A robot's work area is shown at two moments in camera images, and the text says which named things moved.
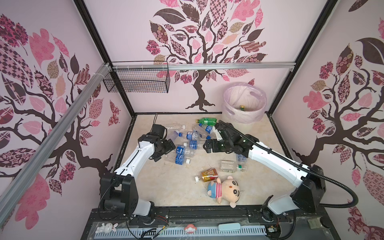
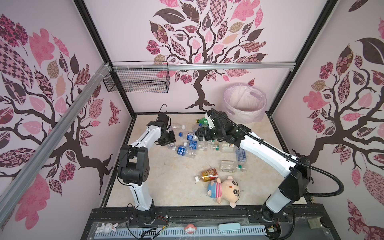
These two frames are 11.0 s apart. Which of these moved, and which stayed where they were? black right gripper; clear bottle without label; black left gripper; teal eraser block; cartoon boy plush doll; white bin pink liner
Moved: black left gripper; black right gripper
Stayed: teal eraser block; clear bottle without label; cartoon boy plush doll; white bin pink liner
